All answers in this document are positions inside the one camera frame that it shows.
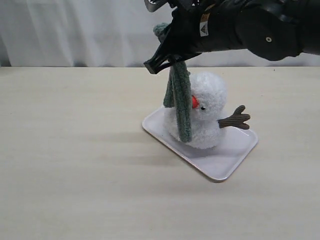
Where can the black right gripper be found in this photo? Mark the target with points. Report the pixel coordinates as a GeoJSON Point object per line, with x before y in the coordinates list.
{"type": "Point", "coordinates": [195, 29]}

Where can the green knitted scarf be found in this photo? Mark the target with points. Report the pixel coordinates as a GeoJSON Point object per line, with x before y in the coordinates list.
{"type": "Point", "coordinates": [178, 103]}

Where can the white plush snowman toy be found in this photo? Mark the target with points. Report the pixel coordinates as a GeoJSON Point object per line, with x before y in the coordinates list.
{"type": "Point", "coordinates": [208, 121]}

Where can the white rectangular tray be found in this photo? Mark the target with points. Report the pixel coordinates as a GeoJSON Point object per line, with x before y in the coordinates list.
{"type": "Point", "coordinates": [216, 164]}

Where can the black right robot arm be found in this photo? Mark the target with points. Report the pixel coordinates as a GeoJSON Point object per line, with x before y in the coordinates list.
{"type": "Point", "coordinates": [270, 29]}

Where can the white curtain backdrop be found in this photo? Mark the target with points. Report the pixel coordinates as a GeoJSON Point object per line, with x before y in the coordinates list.
{"type": "Point", "coordinates": [78, 33]}

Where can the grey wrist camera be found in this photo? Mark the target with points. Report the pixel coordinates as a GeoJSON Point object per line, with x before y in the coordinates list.
{"type": "Point", "coordinates": [154, 5]}

